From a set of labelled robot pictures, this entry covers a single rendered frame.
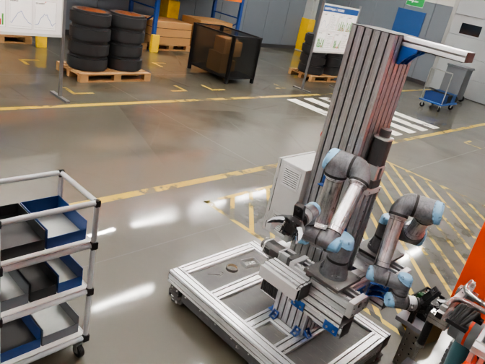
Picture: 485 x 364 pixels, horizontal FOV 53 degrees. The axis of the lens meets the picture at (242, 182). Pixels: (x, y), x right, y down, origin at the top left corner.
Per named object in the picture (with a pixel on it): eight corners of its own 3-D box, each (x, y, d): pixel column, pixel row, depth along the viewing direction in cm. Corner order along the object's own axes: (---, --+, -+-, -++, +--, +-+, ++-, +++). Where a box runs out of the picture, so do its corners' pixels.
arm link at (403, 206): (395, 186, 240) (364, 280, 240) (418, 193, 237) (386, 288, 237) (394, 188, 251) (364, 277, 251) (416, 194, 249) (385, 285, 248)
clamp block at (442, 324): (444, 331, 214) (448, 322, 211) (425, 320, 219) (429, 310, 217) (448, 327, 217) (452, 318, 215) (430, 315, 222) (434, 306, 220)
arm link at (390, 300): (390, 296, 239) (385, 310, 242) (412, 300, 240) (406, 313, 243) (386, 287, 246) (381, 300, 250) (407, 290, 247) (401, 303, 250)
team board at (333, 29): (309, 93, 1073) (333, 1, 996) (292, 87, 1103) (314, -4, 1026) (346, 92, 1178) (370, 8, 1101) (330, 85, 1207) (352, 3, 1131)
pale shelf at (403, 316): (419, 335, 287) (421, 331, 286) (394, 318, 297) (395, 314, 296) (447, 310, 318) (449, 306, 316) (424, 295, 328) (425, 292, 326)
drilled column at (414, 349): (405, 370, 320) (428, 320, 303) (392, 360, 325) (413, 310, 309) (412, 363, 327) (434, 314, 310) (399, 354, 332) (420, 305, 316)
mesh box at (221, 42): (224, 84, 986) (234, 35, 948) (185, 67, 1062) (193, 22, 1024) (254, 84, 1047) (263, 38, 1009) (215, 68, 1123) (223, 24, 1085)
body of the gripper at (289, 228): (292, 241, 206) (304, 232, 216) (299, 225, 202) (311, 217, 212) (277, 232, 209) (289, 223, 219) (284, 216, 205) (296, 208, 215)
